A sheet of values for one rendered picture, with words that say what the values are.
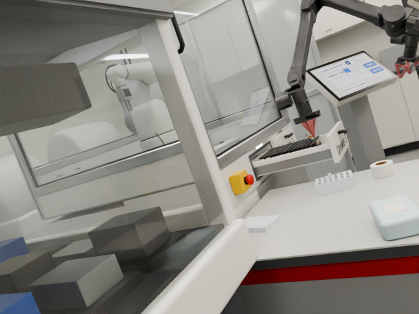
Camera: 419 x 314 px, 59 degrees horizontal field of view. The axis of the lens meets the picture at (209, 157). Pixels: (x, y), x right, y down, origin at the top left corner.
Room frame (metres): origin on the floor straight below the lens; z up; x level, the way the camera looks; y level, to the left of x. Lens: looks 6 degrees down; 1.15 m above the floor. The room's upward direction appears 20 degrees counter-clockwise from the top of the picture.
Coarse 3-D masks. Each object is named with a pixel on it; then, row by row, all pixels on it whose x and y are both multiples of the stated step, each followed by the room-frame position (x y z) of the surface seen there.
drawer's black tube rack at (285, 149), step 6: (288, 144) 1.63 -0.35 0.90; (294, 144) 1.57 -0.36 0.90; (300, 144) 1.52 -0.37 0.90; (306, 144) 1.46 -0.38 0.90; (312, 144) 1.58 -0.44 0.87; (318, 144) 1.53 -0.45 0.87; (270, 150) 1.64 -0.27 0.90; (276, 150) 1.57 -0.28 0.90; (282, 150) 1.52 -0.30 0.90; (288, 150) 1.47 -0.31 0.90; (294, 150) 1.45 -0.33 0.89; (264, 156) 1.53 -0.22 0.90; (270, 156) 1.50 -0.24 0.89
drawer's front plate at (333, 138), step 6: (336, 126) 1.45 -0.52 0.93; (342, 126) 1.54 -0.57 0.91; (330, 132) 1.36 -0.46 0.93; (336, 132) 1.41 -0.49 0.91; (330, 138) 1.32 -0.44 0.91; (336, 138) 1.38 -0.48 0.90; (342, 138) 1.48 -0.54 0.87; (330, 144) 1.32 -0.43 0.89; (336, 144) 1.35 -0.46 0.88; (348, 144) 1.55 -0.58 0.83; (330, 150) 1.33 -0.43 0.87; (336, 150) 1.33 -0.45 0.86; (342, 150) 1.42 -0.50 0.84; (336, 156) 1.32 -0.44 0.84; (342, 156) 1.39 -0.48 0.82; (336, 162) 1.32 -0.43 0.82
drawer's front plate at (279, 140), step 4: (288, 128) 1.97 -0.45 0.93; (284, 132) 1.89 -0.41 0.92; (288, 132) 1.94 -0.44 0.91; (276, 136) 1.80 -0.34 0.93; (280, 136) 1.82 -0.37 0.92; (292, 136) 1.98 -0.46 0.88; (272, 140) 1.76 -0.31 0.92; (276, 140) 1.76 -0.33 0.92; (280, 140) 1.80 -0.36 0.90; (284, 140) 1.86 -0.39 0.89; (288, 140) 1.91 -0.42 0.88; (292, 140) 1.97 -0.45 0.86; (276, 144) 1.75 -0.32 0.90; (280, 144) 1.79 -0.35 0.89; (284, 144) 1.84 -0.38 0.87
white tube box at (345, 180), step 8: (328, 176) 1.27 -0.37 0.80; (336, 176) 1.24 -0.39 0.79; (344, 176) 1.20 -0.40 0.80; (352, 176) 1.17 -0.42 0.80; (320, 184) 1.21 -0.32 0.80; (328, 184) 1.20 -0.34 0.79; (336, 184) 1.19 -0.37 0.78; (344, 184) 1.18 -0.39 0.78; (352, 184) 1.18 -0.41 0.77; (320, 192) 1.21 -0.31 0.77; (328, 192) 1.20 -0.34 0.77
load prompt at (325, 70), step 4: (344, 60) 2.41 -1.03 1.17; (348, 60) 2.41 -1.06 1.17; (352, 60) 2.41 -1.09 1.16; (336, 64) 2.37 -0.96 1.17; (340, 64) 2.38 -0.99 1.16; (344, 64) 2.38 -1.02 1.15; (348, 64) 2.38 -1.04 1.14; (324, 68) 2.34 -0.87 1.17; (328, 68) 2.34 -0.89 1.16; (332, 68) 2.34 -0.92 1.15; (336, 68) 2.35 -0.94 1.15; (340, 68) 2.35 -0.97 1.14; (320, 72) 2.30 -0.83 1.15; (324, 72) 2.31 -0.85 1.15; (328, 72) 2.31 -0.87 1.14
